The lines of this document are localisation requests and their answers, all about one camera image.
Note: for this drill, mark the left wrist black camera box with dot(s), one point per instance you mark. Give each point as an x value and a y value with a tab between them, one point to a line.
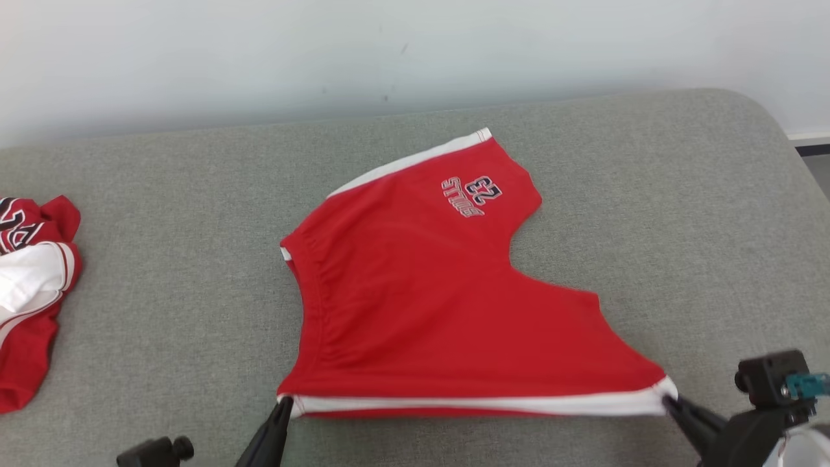
152	454

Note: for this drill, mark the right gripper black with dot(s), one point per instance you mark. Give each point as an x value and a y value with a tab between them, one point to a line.
746	438

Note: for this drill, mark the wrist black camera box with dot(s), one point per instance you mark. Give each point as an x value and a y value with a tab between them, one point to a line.
152	454
765	376

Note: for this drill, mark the red basketball shorts white trim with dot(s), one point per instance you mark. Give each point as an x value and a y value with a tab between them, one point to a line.
421	305

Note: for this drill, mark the red jersey shirt white sleeves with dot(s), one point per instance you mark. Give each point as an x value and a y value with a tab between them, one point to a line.
32	337

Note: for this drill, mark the white wall baseboard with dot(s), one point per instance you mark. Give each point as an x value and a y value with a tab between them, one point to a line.
810	137

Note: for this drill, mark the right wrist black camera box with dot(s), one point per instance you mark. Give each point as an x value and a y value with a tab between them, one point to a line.
765	376

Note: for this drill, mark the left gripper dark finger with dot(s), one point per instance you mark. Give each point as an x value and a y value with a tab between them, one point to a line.
259	444
282	434

